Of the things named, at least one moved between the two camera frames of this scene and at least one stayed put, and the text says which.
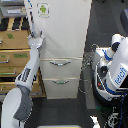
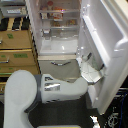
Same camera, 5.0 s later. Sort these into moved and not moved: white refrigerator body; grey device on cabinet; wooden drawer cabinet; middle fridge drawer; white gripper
Moved: white gripper
Not moved: grey device on cabinet; wooden drawer cabinet; middle fridge drawer; white refrigerator body
